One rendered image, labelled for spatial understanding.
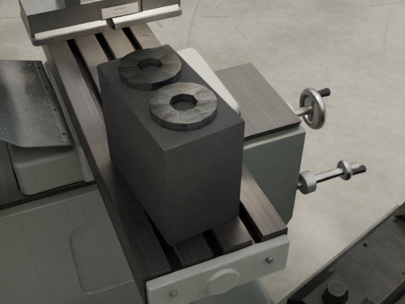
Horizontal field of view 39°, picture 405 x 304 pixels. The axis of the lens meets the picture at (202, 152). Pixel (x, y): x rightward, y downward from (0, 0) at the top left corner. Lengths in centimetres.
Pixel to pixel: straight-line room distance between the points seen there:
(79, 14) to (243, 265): 69
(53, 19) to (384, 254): 88
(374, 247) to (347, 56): 184
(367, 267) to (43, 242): 70
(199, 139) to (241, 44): 236
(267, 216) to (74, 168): 47
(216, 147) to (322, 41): 244
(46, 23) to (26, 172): 33
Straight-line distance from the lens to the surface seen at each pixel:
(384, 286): 127
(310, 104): 157
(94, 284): 148
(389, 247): 134
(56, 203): 123
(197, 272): 81
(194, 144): 71
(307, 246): 206
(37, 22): 128
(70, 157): 117
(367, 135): 255
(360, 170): 162
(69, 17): 129
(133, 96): 78
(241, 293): 168
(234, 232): 85
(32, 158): 116
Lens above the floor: 159
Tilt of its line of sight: 42 degrees down
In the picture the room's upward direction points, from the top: straight up
